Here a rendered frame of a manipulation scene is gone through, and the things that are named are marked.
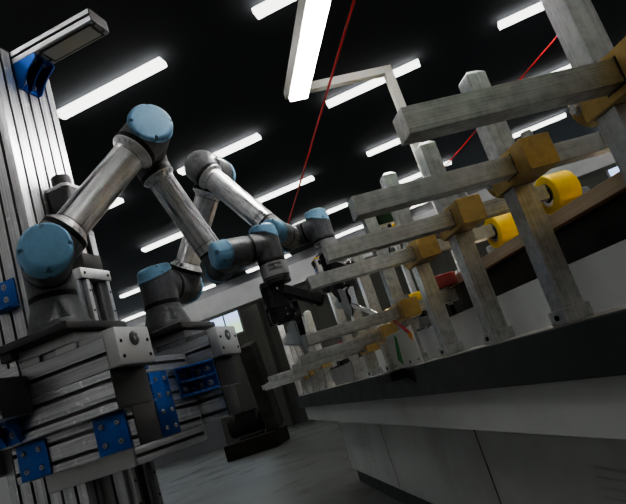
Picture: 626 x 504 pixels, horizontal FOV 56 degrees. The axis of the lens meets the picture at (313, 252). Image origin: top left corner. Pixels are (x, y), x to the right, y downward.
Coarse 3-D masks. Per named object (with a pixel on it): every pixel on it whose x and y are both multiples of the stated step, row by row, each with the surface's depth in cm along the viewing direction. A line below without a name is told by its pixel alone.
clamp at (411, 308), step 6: (402, 300) 154; (408, 300) 154; (414, 300) 154; (396, 306) 157; (402, 306) 154; (408, 306) 154; (414, 306) 154; (402, 312) 154; (408, 312) 153; (414, 312) 154; (420, 312) 154; (402, 318) 155; (408, 318) 156
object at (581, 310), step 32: (576, 320) 85; (608, 320) 74; (448, 352) 133; (480, 352) 112; (512, 352) 100; (544, 352) 90; (576, 352) 82; (608, 352) 76; (352, 384) 230; (384, 384) 185; (416, 384) 154; (448, 384) 132; (480, 384) 116; (512, 384) 103
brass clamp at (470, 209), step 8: (456, 200) 108; (464, 200) 108; (472, 200) 109; (480, 200) 109; (448, 208) 112; (456, 208) 109; (464, 208) 108; (472, 208) 108; (480, 208) 108; (456, 216) 110; (464, 216) 108; (472, 216) 108; (480, 216) 108; (456, 224) 111; (464, 224) 108; (472, 224) 110; (440, 232) 118; (448, 232) 115; (456, 232) 113
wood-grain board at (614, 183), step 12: (612, 180) 96; (588, 192) 103; (600, 192) 100; (612, 192) 97; (576, 204) 107; (588, 204) 103; (600, 204) 103; (552, 216) 114; (564, 216) 111; (576, 216) 108; (552, 228) 115; (516, 240) 129; (492, 252) 141; (504, 252) 135; (516, 252) 134; (492, 264) 143; (456, 276) 163
